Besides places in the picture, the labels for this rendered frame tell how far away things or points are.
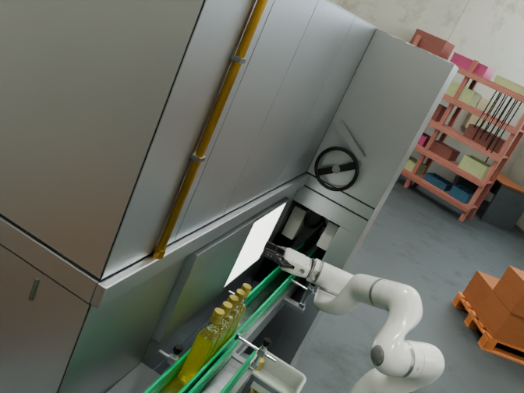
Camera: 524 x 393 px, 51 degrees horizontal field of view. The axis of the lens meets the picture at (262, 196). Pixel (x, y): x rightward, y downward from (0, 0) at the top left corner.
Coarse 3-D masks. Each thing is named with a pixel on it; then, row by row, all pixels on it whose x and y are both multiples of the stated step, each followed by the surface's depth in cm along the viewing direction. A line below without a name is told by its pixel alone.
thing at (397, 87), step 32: (384, 32) 244; (384, 64) 246; (416, 64) 242; (448, 64) 237; (352, 96) 254; (384, 96) 249; (416, 96) 244; (352, 128) 257; (384, 128) 252; (416, 128) 247; (320, 160) 265; (384, 160) 254; (320, 192) 268; (352, 192) 263; (384, 192) 260; (352, 224) 266
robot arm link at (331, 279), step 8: (328, 264) 189; (320, 272) 186; (328, 272) 186; (336, 272) 187; (344, 272) 188; (320, 280) 186; (328, 280) 186; (336, 280) 186; (344, 280) 186; (320, 288) 187; (328, 288) 186; (336, 288) 186
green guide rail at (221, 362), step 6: (234, 342) 196; (228, 348) 192; (234, 348) 197; (228, 354) 193; (222, 360) 187; (216, 366) 182; (210, 372) 176; (216, 372) 188; (204, 378) 173; (210, 378) 183; (198, 384) 169; (204, 384) 179; (192, 390) 166; (198, 390) 175
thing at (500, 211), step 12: (456, 180) 1223; (468, 180) 1223; (504, 180) 1112; (492, 192) 1200; (504, 192) 1075; (516, 192) 1078; (492, 204) 1084; (504, 204) 1086; (516, 204) 1089; (492, 216) 1094; (504, 216) 1097; (516, 216) 1100; (504, 228) 1109
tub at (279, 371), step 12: (252, 360) 212; (264, 360) 221; (276, 360) 220; (264, 372) 220; (276, 372) 220; (288, 372) 219; (300, 372) 218; (276, 384) 217; (288, 384) 219; (300, 384) 211
